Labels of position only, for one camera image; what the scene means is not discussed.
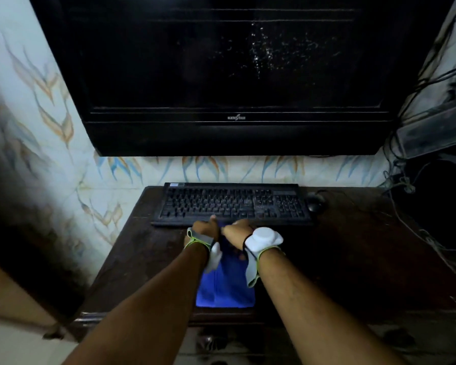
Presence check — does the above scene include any person's right hand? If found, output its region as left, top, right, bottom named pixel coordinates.
left=221, top=219, right=254, bottom=260

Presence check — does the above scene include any person's left hand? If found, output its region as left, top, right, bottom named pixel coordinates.
left=190, top=215, right=220, bottom=242

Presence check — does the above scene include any blue cloth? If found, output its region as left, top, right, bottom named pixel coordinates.
left=196, top=223, right=256, bottom=309

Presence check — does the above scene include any person's right forearm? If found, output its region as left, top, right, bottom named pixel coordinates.
left=258, top=248, right=405, bottom=365

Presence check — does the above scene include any person's left forearm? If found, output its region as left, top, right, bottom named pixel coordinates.
left=63, top=243, right=208, bottom=365

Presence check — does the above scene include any black keyboard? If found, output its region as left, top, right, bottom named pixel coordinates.
left=151, top=182, right=314, bottom=228

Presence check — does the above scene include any dark wooden desk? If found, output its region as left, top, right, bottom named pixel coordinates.
left=69, top=186, right=456, bottom=339

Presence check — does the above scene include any black computer mouse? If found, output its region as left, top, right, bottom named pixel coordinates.
left=306, top=194, right=326, bottom=214

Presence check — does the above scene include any black television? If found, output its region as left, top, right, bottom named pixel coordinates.
left=28, top=0, right=456, bottom=157

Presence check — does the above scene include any grey wrist strap with tracker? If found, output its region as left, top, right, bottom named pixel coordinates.
left=184, top=227, right=223, bottom=274

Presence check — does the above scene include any white wrist tracker with strap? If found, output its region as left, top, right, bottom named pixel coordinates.
left=243, top=227, right=284, bottom=288

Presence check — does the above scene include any tangle of cables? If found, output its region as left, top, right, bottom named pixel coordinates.
left=380, top=0, right=456, bottom=274

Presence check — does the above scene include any grey wall-mounted box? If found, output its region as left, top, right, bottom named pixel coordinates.
left=394, top=99, right=456, bottom=160

